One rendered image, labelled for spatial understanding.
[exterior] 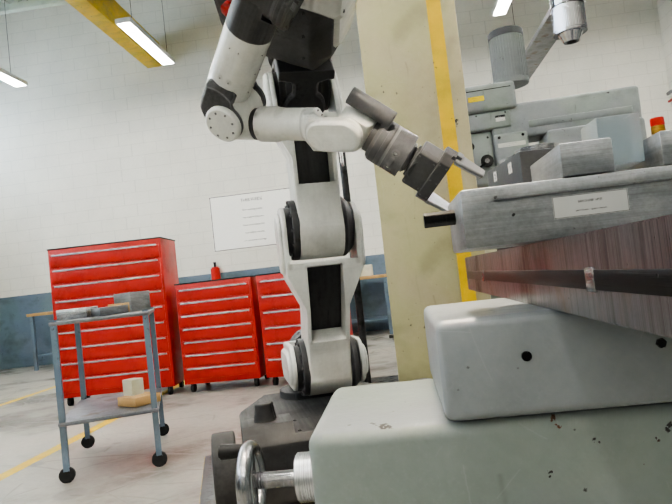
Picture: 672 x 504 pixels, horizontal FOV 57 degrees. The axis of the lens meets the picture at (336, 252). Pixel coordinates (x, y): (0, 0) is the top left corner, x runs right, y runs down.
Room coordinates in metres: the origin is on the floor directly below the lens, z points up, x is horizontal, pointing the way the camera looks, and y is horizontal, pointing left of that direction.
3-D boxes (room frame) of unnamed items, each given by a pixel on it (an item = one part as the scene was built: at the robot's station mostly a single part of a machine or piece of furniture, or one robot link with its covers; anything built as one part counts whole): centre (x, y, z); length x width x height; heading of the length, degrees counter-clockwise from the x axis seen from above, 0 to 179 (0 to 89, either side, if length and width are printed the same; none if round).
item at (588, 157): (0.78, -0.31, 1.00); 0.15 x 0.06 x 0.04; 175
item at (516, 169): (1.29, -0.42, 1.01); 0.22 x 0.12 x 0.20; 3
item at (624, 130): (0.78, -0.36, 1.02); 0.06 x 0.05 x 0.06; 175
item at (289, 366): (1.61, 0.06, 0.68); 0.21 x 0.20 x 0.13; 11
